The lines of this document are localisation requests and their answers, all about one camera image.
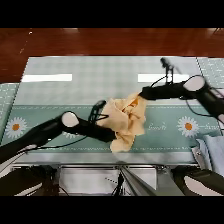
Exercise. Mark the yellow shirt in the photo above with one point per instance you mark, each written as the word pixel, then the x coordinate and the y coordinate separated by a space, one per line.
pixel 125 116

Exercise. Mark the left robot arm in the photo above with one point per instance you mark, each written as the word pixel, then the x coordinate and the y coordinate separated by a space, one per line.
pixel 43 131

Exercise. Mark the light blue garment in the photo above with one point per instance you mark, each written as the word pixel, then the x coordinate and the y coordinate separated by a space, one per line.
pixel 215 150

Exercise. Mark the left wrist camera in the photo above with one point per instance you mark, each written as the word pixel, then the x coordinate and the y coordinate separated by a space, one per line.
pixel 97 108

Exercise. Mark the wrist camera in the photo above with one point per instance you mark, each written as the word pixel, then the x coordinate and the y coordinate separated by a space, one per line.
pixel 167 65
pixel 97 108

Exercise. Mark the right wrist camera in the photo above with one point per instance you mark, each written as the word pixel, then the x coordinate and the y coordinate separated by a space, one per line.
pixel 167 65

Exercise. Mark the silver frame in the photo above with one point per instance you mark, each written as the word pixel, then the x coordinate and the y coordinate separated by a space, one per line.
pixel 140 186

